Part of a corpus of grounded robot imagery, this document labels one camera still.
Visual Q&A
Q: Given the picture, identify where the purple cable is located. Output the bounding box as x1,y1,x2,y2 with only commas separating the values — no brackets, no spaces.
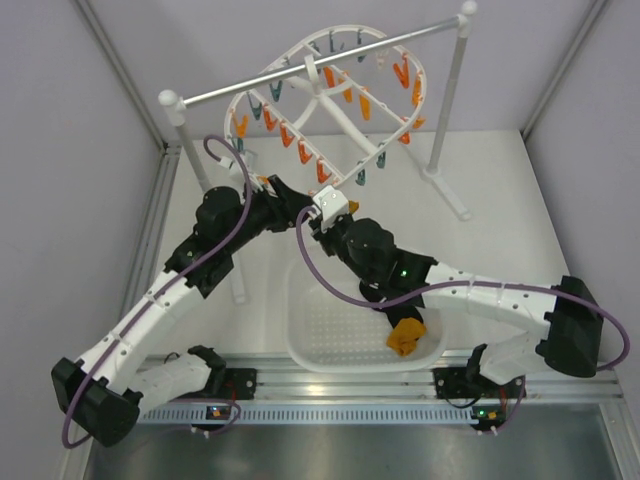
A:
295,207,630,371
59,133,251,449

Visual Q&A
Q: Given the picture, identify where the black striped sock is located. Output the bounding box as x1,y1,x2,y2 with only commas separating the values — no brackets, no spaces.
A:
359,282,424,328

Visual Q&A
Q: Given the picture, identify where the white oval clip hanger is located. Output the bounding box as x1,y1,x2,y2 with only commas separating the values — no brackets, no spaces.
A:
224,46,427,187

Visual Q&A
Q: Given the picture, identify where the orange clothes peg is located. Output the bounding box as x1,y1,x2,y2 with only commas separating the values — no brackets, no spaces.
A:
316,157,332,184
297,140,313,165

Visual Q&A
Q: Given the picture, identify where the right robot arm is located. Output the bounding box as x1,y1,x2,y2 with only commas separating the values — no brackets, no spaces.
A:
309,214,604,397

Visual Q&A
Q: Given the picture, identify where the white laundry basket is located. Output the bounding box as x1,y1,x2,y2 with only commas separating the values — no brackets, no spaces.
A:
283,260,448,374

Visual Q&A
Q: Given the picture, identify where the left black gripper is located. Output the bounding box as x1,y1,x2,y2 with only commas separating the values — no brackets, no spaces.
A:
224,174,316,254

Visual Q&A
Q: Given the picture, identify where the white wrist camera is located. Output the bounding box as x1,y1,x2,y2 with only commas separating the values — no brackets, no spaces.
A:
218,150,265,192
312,185,349,232

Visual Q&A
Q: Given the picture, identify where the mustard yellow sock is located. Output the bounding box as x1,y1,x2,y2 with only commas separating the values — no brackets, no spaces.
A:
386,317,427,357
348,200,360,214

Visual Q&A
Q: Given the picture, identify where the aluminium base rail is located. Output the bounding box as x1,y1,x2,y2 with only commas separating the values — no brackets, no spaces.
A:
138,351,623,429

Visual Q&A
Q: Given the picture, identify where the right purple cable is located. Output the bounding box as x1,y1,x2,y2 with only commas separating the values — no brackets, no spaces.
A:
295,207,630,371

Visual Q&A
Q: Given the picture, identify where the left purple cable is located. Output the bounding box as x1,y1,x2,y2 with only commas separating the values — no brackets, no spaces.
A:
59,133,251,449

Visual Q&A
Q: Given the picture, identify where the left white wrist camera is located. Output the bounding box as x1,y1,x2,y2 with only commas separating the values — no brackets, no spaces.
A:
218,150,265,192

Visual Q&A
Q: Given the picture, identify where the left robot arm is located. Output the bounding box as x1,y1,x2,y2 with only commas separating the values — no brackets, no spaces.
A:
51,175,313,447

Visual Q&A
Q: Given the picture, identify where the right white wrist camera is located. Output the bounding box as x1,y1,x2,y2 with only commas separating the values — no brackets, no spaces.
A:
312,185,349,232

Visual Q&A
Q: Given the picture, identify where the white drying rack stand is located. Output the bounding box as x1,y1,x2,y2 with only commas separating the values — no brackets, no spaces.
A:
157,0,480,304

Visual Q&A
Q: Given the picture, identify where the teal clothes peg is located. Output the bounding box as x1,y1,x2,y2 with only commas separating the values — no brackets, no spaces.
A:
376,142,386,169
355,169,366,186

